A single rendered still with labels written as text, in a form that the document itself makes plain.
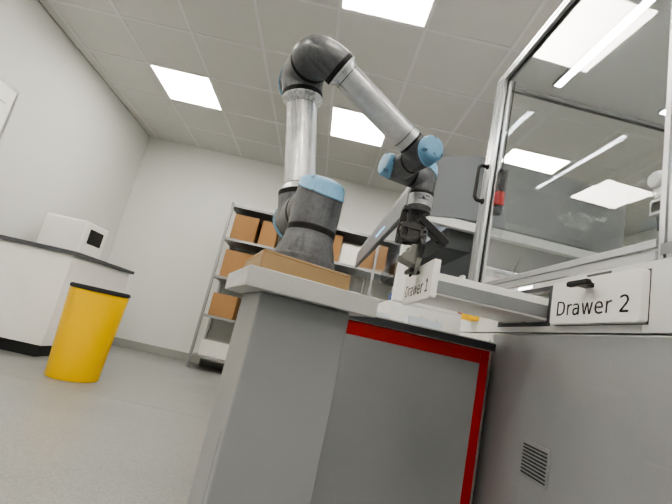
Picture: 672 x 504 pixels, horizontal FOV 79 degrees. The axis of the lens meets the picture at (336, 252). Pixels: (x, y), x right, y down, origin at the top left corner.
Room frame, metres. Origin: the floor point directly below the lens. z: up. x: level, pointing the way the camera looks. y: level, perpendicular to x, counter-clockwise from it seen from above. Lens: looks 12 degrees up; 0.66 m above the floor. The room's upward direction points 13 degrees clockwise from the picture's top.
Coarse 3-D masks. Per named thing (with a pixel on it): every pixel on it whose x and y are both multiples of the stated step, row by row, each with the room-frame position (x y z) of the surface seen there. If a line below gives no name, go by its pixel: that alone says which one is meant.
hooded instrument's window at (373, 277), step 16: (384, 240) 2.55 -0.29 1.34; (464, 240) 2.06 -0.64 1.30; (368, 256) 3.15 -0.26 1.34; (384, 256) 2.44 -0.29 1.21; (432, 256) 2.05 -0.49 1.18; (448, 256) 2.06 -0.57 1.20; (464, 256) 2.06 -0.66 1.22; (368, 272) 2.97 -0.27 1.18; (384, 272) 2.33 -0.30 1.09; (448, 272) 2.06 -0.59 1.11; (464, 272) 2.06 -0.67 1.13; (352, 288) 3.79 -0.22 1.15; (368, 288) 2.82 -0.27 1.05; (384, 288) 2.24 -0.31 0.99
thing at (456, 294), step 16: (448, 288) 1.09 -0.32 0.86; (464, 288) 1.10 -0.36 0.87; (480, 288) 1.10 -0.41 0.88; (496, 288) 1.10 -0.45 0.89; (432, 304) 1.30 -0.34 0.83; (448, 304) 1.22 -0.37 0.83; (464, 304) 1.15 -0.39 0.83; (480, 304) 1.10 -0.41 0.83; (496, 304) 1.10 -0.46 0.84; (512, 304) 1.10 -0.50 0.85; (528, 304) 1.11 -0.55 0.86; (544, 304) 1.11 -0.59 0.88; (496, 320) 1.35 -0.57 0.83; (512, 320) 1.26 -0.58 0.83; (528, 320) 1.19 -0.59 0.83; (544, 320) 1.12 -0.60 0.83
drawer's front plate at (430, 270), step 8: (424, 264) 1.17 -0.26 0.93; (432, 264) 1.09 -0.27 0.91; (440, 264) 1.07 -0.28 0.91; (424, 272) 1.16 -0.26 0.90; (432, 272) 1.08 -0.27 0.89; (408, 280) 1.33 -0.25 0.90; (416, 280) 1.23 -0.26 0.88; (424, 280) 1.14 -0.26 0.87; (432, 280) 1.07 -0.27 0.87; (424, 288) 1.13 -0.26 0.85; (432, 288) 1.07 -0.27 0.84; (408, 296) 1.29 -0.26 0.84; (416, 296) 1.20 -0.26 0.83; (424, 296) 1.12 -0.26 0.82; (432, 296) 1.08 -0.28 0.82; (408, 304) 1.32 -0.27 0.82
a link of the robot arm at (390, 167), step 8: (384, 160) 1.15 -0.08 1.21; (392, 160) 1.13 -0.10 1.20; (400, 160) 1.10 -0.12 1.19; (384, 168) 1.14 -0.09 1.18; (392, 168) 1.13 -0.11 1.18; (400, 168) 1.11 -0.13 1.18; (384, 176) 1.17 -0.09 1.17; (392, 176) 1.16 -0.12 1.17; (400, 176) 1.14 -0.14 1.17; (408, 176) 1.14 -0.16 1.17; (416, 176) 1.17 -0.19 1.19; (408, 184) 1.19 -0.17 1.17
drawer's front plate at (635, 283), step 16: (624, 272) 0.82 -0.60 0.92; (640, 272) 0.78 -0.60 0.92; (560, 288) 1.03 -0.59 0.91; (576, 288) 0.97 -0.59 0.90; (592, 288) 0.91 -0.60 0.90; (608, 288) 0.86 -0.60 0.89; (624, 288) 0.82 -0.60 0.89; (640, 288) 0.78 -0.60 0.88; (560, 304) 1.03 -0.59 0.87; (592, 304) 0.91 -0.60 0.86; (608, 304) 0.86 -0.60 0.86; (640, 304) 0.78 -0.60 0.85; (560, 320) 1.02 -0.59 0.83; (576, 320) 0.96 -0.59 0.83; (592, 320) 0.91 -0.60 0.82; (608, 320) 0.86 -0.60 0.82; (624, 320) 0.81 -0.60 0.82; (640, 320) 0.78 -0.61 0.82
